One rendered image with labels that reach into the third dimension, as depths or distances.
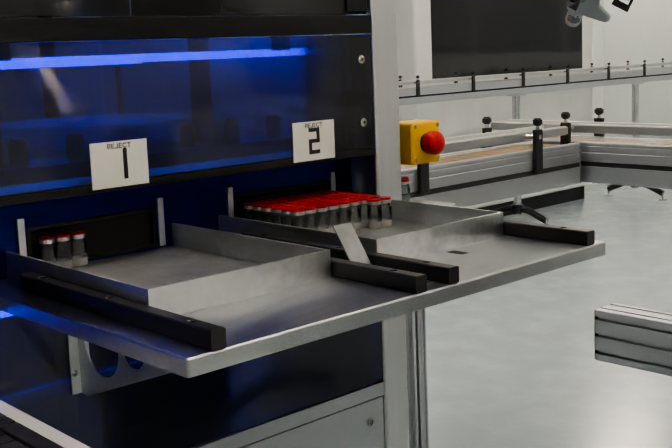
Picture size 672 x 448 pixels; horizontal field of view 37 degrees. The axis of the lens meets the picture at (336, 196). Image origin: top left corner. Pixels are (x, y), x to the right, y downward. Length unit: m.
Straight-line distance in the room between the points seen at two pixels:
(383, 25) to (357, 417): 0.64
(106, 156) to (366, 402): 0.64
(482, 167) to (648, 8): 8.51
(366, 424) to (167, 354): 0.79
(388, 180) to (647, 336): 0.87
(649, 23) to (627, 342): 8.23
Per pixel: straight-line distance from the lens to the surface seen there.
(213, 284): 1.13
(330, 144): 1.58
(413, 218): 1.60
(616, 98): 10.67
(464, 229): 1.42
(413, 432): 2.06
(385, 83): 1.66
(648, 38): 10.47
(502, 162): 2.08
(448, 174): 1.95
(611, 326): 2.38
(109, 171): 1.35
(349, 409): 1.69
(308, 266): 1.22
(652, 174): 2.23
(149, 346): 1.01
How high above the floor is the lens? 1.16
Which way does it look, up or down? 8 degrees down
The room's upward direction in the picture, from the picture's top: 2 degrees counter-clockwise
